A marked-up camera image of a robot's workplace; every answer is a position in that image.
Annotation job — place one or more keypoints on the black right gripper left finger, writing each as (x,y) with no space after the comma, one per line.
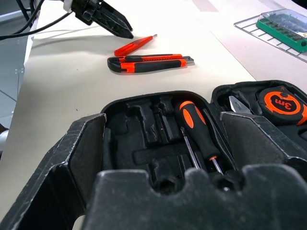
(60,172)

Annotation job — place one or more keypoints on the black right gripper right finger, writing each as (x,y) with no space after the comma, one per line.
(254,141)

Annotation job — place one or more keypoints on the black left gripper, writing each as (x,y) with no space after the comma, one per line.
(84,9)

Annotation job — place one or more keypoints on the red tester pen screwdriver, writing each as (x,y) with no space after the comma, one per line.
(130,46)

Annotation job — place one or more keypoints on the black orange utility knife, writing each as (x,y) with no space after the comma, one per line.
(148,64)

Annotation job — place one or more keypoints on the black plastic tool case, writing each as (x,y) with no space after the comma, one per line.
(134,148)

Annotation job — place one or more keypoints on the steel pliers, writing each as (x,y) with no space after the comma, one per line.
(233,104)

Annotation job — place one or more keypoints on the black orange tape measure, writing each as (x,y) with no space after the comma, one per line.
(280,105)

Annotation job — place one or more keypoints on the Phillips screwdriver steel shaft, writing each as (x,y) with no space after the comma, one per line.
(189,146)

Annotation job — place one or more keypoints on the green circuit board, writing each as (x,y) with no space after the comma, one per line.
(283,28)

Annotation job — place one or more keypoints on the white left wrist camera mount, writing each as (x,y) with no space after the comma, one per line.
(67,5)

